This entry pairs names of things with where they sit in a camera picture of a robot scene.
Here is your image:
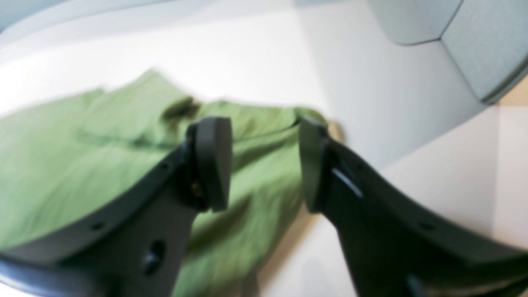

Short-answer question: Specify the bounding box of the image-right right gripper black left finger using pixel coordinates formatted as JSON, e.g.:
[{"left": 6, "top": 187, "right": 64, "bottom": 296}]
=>
[{"left": 1, "top": 117, "right": 233, "bottom": 297}]

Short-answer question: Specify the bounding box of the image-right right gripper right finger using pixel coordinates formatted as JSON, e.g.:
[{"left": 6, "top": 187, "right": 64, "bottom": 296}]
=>
[{"left": 299, "top": 118, "right": 528, "bottom": 297}]

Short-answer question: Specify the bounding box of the green t-shirt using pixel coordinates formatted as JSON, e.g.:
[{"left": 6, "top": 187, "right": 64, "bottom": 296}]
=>
[{"left": 0, "top": 70, "right": 329, "bottom": 297}]

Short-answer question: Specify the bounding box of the grey panel at corner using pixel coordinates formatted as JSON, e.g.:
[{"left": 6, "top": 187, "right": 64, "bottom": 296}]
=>
[{"left": 368, "top": 0, "right": 528, "bottom": 104}]

